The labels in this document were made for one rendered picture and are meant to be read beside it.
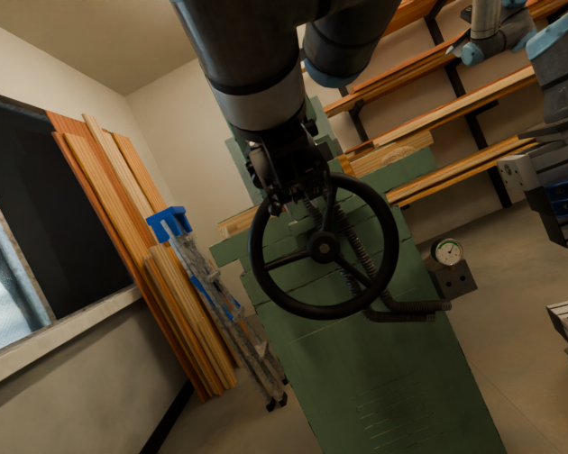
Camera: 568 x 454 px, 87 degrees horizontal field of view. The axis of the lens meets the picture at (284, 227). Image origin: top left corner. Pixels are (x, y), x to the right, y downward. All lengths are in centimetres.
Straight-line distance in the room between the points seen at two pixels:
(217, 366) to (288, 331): 140
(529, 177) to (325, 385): 75
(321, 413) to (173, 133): 311
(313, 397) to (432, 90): 315
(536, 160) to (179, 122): 313
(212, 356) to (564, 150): 195
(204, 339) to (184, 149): 207
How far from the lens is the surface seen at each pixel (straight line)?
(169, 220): 162
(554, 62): 107
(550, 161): 103
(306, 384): 88
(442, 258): 78
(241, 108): 25
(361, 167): 94
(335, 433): 96
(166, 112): 363
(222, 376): 221
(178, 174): 348
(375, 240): 79
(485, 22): 128
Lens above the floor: 91
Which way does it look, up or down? 3 degrees down
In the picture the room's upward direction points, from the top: 25 degrees counter-clockwise
